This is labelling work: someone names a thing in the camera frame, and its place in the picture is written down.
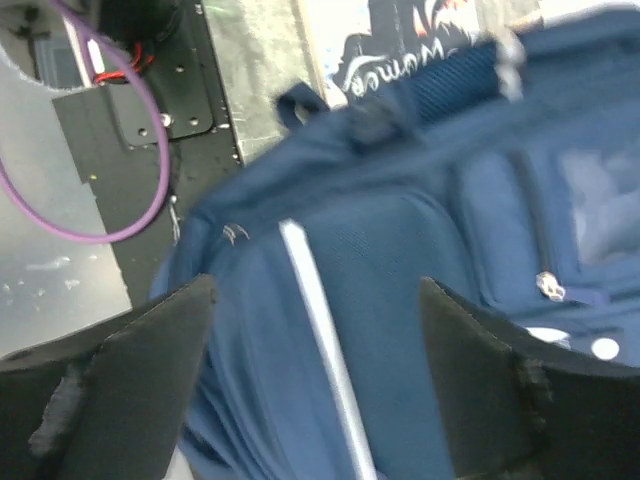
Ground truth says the Little Women book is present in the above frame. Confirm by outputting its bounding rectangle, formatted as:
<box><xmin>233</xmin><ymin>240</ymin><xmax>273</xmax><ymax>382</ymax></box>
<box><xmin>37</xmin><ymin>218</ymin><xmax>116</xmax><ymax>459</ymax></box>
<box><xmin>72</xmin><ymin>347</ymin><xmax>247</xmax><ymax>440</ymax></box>
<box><xmin>299</xmin><ymin>1</ymin><xmax>542</xmax><ymax>107</ymax></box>

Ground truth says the navy blue student backpack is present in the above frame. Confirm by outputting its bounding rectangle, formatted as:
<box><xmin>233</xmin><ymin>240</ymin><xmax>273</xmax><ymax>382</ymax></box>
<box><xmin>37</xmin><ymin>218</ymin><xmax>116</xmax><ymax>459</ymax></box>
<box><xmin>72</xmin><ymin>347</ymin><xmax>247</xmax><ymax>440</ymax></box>
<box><xmin>153</xmin><ymin>6</ymin><xmax>639</xmax><ymax>479</ymax></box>

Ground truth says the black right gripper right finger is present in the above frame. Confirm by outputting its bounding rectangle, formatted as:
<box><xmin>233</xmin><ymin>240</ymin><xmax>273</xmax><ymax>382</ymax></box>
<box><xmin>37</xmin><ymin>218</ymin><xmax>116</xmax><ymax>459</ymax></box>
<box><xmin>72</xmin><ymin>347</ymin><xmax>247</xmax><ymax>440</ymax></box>
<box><xmin>420</xmin><ymin>278</ymin><xmax>639</xmax><ymax>480</ymax></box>

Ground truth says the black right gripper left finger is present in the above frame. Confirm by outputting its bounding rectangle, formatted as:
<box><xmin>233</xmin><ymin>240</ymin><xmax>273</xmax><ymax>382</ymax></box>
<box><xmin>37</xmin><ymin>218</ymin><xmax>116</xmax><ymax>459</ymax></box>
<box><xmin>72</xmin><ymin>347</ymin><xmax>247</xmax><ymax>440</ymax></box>
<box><xmin>1</xmin><ymin>275</ymin><xmax>215</xmax><ymax>479</ymax></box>

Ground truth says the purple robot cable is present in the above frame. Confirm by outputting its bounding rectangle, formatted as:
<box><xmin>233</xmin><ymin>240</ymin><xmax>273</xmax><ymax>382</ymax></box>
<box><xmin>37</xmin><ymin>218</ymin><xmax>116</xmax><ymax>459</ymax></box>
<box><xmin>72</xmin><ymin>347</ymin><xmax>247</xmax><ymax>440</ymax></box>
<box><xmin>0</xmin><ymin>0</ymin><xmax>171</xmax><ymax>245</ymax></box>

